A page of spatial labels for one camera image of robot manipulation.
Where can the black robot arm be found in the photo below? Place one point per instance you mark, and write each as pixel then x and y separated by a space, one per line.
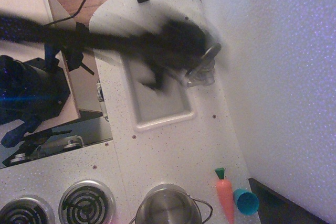
pixel 20 30

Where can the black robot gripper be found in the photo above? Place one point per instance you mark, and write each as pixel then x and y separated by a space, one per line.
pixel 180 45

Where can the stainless steel pot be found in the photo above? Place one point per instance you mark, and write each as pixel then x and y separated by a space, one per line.
pixel 170 203

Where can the orange toy carrot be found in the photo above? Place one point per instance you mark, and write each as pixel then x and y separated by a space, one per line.
pixel 225 194

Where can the black stove burner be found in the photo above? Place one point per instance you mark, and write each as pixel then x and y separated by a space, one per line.
pixel 27 209
pixel 87 201

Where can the grey toy sink basin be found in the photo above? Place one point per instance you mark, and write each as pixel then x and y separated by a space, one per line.
pixel 151 109

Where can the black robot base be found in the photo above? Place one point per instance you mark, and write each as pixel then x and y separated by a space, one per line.
pixel 32 93

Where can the right black stove burner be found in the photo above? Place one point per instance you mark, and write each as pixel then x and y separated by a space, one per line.
pixel 87 201

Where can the blue clamp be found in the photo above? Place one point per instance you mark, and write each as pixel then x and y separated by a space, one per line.
pixel 51 62

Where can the black clamp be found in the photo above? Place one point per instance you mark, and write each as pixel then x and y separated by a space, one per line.
pixel 73 50

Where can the left black stove burner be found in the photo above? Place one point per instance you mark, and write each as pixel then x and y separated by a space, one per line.
pixel 27 209

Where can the silver faucet base with lever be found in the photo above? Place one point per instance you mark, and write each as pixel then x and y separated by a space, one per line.
pixel 204 77

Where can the teal plastic cup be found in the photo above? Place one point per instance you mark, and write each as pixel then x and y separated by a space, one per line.
pixel 246 202

